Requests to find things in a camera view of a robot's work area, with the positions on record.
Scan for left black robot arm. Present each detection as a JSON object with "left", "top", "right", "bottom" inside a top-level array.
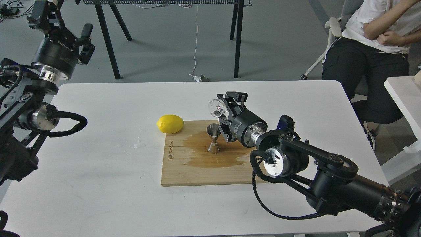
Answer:
[{"left": 0, "top": 0, "right": 95, "bottom": 184}]

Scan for black cables on floor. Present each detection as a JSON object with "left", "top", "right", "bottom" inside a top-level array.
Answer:
[{"left": 0, "top": 0, "right": 66, "bottom": 23}]

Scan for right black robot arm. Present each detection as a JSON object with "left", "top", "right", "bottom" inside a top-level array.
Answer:
[{"left": 209, "top": 92, "right": 421, "bottom": 237}]

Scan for white office chair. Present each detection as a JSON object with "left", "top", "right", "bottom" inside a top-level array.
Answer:
[{"left": 300, "top": 0, "right": 362, "bottom": 80}]

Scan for steel jigger measuring cup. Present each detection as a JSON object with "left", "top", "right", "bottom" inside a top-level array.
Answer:
[{"left": 206, "top": 123, "right": 221, "bottom": 154}]

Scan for small clear glass cup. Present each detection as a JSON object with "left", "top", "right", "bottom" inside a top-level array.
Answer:
[{"left": 208, "top": 99, "right": 228, "bottom": 118}]

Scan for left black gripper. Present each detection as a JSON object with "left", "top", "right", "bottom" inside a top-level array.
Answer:
[{"left": 27, "top": 0, "right": 96, "bottom": 80}]

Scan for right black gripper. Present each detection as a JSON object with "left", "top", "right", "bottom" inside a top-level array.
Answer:
[{"left": 217, "top": 92, "right": 268, "bottom": 147}]

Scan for white hanging cable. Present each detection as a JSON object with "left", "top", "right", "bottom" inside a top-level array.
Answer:
[{"left": 189, "top": 4, "right": 208, "bottom": 82}]

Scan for white side table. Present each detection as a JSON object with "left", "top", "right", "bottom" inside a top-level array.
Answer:
[{"left": 381, "top": 71, "right": 421, "bottom": 184}]

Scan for yellow lemon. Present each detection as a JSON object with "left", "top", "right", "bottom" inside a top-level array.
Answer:
[{"left": 156, "top": 115, "right": 184, "bottom": 134}]

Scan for wooden cutting board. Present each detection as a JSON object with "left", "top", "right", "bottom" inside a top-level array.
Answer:
[{"left": 161, "top": 120, "right": 253, "bottom": 187}]

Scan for black metal frame table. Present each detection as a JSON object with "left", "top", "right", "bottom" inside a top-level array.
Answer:
[{"left": 74, "top": 0, "right": 252, "bottom": 80}]

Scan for seated person white shirt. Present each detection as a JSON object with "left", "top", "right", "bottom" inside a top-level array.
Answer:
[{"left": 322, "top": 0, "right": 421, "bottom": 149}]

